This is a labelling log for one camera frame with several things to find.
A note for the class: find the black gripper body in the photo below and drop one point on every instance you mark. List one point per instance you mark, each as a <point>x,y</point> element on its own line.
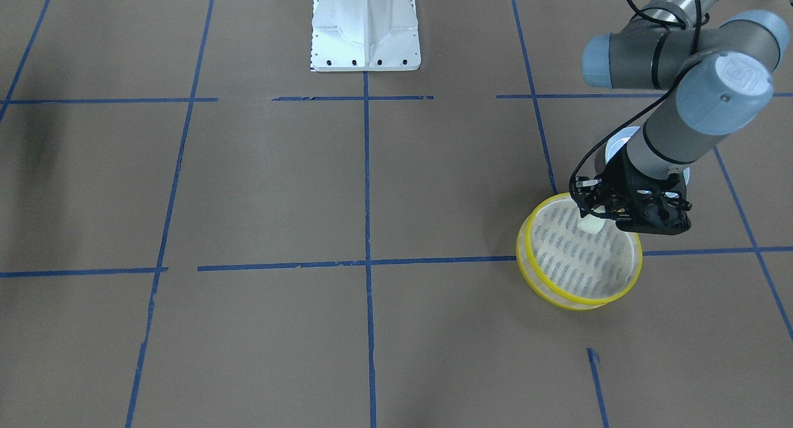
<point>620,181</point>

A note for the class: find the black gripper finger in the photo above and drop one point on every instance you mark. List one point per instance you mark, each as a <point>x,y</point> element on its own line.
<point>591,196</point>

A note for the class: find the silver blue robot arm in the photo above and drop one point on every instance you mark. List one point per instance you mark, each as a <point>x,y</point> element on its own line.
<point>712,83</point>

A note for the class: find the yellow bamboo steamer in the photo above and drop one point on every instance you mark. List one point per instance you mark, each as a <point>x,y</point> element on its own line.
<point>571,269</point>

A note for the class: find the light blue plate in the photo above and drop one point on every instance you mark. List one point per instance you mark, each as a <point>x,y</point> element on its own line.
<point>635,141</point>

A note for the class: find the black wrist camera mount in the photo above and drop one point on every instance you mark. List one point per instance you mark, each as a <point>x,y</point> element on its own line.
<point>655,212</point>

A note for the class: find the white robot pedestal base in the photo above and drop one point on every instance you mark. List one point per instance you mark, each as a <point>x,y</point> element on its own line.
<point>365,35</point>

